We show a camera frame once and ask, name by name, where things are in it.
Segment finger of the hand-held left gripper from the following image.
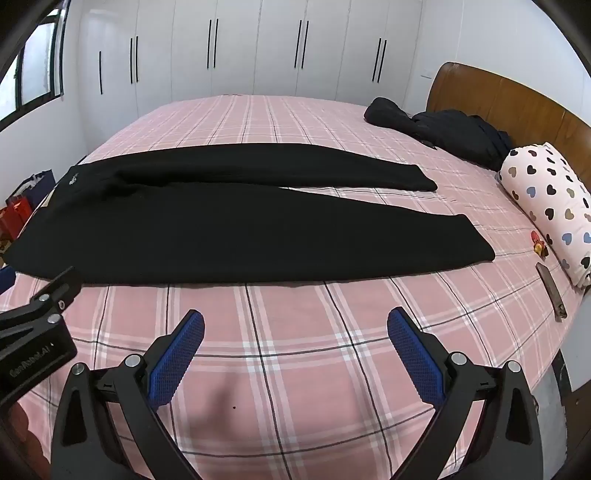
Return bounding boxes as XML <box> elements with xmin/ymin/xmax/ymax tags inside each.
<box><xmin>0</xmin><ymin>266</ymin><xmax>84</xmax><ymax>344</ymax></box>

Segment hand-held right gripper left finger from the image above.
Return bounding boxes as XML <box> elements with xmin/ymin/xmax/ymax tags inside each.
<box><xmin>50</xmin><ymin>309</ymin><xmax>206</xmax><ymax>480</ymax></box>

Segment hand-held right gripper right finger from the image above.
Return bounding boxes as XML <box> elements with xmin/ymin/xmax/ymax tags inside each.
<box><xmin>387</xmin><ymin>307</ymin><xmax>544</xmax><ymax>480</ymax></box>

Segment black pants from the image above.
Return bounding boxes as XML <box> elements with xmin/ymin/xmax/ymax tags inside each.
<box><xmin>7</xmin><ymin>143</ymin><xmax>496</xmax><ymax>284</ymax></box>

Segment red gift bag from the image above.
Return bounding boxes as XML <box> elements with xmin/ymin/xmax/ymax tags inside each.
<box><xmin>0</xmin><ymin>196</ymin><xmax>33</xmax><ymax>241</ymax></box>

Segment pink plaid bed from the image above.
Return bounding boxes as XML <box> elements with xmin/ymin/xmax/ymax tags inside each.
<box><xmin>0</xmin><ymin>95</ymin><xmax>585</xmax><ymax>480</ymax></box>

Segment brown folding tool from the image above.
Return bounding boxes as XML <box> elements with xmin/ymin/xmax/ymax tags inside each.
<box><xmin>536</xmin><ymin>262</ymin><xmax>568</xmax><ymax>320</ymax></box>

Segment heart print rolled blanket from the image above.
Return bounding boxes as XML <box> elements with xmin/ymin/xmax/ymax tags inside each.
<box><xmin>496</xmin><ymin>142</ymin><xmax>591</xmax><ymax>289</ymax></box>

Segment black jacket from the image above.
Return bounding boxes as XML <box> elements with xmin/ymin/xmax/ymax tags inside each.
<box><xmin>364</xmin><ymin>97</ymin><xmax>512</xmax><ymax>172</ymax></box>

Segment dark framed window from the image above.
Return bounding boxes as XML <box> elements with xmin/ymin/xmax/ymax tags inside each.
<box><xmin>0</xmin><ymin>9</ymin><xmax>65</xmax><ymax>121</ymax></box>

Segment brown wooden headboard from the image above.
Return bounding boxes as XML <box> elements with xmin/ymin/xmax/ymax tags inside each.
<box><xmin>425</xmin><ymin>61</ymin><xmax>591</xmax><ymax>195</ymax></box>

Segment white wardrobe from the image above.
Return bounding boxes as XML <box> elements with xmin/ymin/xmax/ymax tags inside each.
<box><xmin>62</xmin><ymin>0</ymin><xmax>437</xmax><ymax>139</ymax></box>

